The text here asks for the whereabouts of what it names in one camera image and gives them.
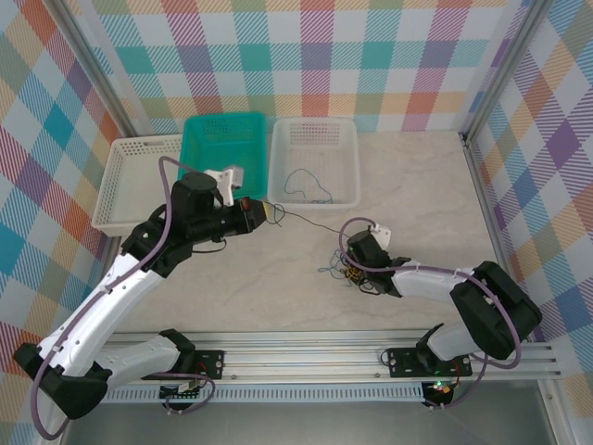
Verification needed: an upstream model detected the pile of wires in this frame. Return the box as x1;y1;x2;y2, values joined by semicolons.
342;263;379;294

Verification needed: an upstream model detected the tangle of coloured strings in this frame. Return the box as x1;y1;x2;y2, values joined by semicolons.
317;249;354;280

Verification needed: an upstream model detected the blue cable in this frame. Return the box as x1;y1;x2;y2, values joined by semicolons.
282;168;334;206

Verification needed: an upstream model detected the cream round-hole basket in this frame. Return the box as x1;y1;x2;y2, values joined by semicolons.
91;134;184;235

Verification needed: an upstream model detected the teal plastic basket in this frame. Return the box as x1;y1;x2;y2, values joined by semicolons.
178;112;268;201

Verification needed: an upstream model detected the white slotted plastic basket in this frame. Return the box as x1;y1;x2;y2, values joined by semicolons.
267;117;361;210

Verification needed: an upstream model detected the grey metal panel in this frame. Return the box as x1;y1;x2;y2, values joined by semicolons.
59;399;557;445

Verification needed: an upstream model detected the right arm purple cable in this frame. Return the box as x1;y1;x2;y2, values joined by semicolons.
338;216;524;412

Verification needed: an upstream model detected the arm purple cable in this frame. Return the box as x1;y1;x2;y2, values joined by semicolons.
31;156;219;440
338;216;524;412

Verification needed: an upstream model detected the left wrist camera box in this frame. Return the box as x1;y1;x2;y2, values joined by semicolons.
205;166;246;206

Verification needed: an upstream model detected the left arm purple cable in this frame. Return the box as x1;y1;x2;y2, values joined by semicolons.
31;156;219;440

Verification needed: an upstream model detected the aluminium mounting rail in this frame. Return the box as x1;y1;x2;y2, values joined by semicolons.
104;329;561;386

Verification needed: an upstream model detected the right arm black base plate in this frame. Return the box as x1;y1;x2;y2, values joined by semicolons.
386;347;473;379

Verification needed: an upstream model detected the white slotted cable duct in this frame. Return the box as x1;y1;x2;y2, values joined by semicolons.
99;387;427;404

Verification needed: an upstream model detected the right aluminium table rail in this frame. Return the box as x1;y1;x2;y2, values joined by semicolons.
461;132;515;288

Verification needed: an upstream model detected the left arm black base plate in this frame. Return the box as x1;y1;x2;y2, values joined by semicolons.
184;350;226;382

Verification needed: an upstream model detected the left aluminium frame post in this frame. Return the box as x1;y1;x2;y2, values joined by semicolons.
54;0;143;136

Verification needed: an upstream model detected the aluminium frame post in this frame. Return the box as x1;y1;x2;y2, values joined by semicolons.
54;0;143;136
461;0;552;136

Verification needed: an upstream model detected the right aluminium frame post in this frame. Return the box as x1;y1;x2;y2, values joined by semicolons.
461;0;552;136

